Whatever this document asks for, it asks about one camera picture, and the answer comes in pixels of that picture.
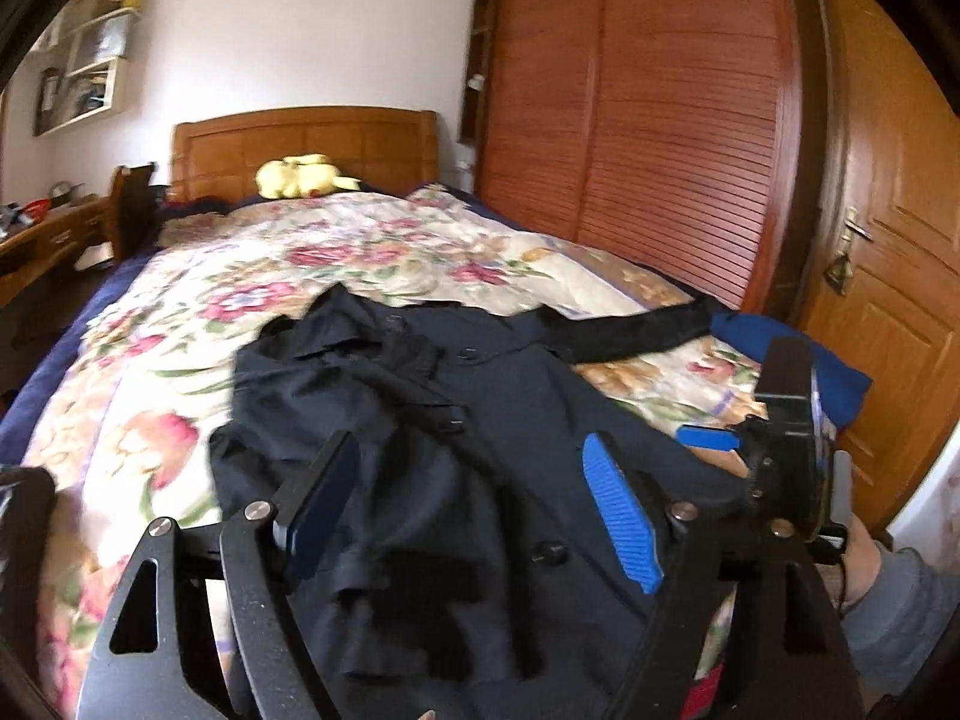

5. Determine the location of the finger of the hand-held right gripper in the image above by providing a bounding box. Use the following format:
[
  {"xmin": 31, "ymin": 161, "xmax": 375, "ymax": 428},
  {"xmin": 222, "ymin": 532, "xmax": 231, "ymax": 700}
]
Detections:
[{"xmin": 675, "ymin": 424, "xmax": 751, "ymax": 455}]

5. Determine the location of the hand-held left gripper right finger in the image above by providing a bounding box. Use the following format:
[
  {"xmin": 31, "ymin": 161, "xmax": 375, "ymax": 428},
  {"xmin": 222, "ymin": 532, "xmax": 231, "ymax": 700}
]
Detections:
[{"xmin": 581, "ymin": 431, "xmax": 860, "ymax": 720}]

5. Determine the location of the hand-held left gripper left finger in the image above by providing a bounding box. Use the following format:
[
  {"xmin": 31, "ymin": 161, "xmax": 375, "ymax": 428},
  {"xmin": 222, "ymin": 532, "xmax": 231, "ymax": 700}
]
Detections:
[{"xmin": 75, "ymin": 430, "xmax": 362, "ymax": 720}]

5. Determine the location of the dark navy coat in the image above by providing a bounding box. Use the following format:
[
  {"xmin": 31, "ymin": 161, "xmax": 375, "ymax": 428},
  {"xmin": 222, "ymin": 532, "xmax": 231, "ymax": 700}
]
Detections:
[{"xmin": 208, "ymin": 283, "xmax": 758, "ymax": 720}]

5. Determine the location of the person's right forearm grey sleeve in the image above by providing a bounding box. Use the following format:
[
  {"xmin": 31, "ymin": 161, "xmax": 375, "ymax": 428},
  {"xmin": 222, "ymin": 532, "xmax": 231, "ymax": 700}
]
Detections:
[{"xmin": 840, "ymin": 546, "xmax": 960, "ymax": 700}]

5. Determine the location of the person's right hand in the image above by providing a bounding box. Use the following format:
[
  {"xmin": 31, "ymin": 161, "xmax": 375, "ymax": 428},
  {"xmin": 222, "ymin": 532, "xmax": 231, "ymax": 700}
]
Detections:
[{"xmin": 838, "ymin": 521, "xmax": 890, "ymax": 616}]

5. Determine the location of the blue cloth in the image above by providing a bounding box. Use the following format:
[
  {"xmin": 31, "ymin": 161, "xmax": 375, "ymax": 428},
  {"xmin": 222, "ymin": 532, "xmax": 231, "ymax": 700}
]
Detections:
[{"xmin": 709, "ymin": 311, "xmax": 875, "ymax": 430}]

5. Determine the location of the floral blanket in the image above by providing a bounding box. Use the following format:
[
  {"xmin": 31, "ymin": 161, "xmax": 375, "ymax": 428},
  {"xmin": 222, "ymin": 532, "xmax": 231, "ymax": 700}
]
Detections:
[{"xmin": 22, "ymin": 184, "xmax": 841, "ymax": 720}]

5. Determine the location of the wooden door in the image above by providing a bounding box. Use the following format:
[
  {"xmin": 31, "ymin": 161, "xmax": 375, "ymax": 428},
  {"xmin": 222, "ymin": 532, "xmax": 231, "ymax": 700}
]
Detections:
[{"xmin": 795, "ymin": 0, "xmax": 960, "ymax": 533}]

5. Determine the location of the dark cloth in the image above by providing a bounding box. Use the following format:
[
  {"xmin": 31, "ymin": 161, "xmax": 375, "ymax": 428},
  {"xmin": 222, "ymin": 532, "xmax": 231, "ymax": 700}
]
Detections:
[{"xmin": 0, "ymin": 465, "xmax": 58, "ymax": 661}]

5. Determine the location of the dark blue bed sheet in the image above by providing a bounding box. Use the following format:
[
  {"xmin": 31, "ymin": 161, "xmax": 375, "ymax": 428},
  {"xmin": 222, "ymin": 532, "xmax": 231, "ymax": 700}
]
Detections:
[{"xmin": 0, "ymin": 262, "xmax": 155, "ymax": 451}]

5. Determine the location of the wooden louvred wardrobe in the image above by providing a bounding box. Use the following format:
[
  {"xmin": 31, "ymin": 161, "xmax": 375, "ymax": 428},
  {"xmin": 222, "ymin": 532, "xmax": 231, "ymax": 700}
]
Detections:
[{"xmin": 474, "ymin": 0, "xmax": 809, "ymax": 316}]

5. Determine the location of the yellow plush toy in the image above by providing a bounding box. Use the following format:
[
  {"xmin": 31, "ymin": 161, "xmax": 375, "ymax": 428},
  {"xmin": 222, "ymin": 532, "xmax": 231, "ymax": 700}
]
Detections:
[{"xmin": 256, "ymin": 154, "xmax": 362, "ymax": 201}]

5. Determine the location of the wooden chair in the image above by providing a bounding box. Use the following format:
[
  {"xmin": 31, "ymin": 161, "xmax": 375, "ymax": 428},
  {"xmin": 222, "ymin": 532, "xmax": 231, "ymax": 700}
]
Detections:
[{"xmin": 105, "ymin": 162, "xmax": 163, "ymax": 263}]

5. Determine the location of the wooden headboard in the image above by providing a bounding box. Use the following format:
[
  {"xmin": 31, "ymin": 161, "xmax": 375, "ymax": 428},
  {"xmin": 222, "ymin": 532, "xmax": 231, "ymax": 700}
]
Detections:
[{"xmin": 171, "ymin": 106, "xmax": 438, "ymax": 203}]

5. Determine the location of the wooden desk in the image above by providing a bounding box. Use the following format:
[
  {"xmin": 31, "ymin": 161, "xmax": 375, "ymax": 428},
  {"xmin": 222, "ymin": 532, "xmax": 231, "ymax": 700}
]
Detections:
[{"xmin": 0, "ymin": 195, "xmax": 113, "ymax": 310}]

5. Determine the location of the narrow open wooden shelf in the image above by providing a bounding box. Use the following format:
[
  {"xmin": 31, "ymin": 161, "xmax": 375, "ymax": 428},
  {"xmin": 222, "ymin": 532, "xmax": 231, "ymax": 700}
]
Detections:
[{"xmin": 457, "ymin": 0, "xmax": 497, "ymax": 148}]

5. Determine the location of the brass door handle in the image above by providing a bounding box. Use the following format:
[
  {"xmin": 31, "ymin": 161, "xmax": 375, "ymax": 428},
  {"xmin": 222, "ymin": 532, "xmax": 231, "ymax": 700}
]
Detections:
[{"xmin": 823, "ymin": 206, "xmax": 875, "ymax": 298}]

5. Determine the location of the white wall shelf with books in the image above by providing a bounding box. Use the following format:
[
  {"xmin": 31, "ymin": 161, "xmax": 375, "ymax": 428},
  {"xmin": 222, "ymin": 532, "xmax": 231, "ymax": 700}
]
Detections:
[{"xmin": 30, "ymin": 0, "xmax": 146, "ymax": 137}]

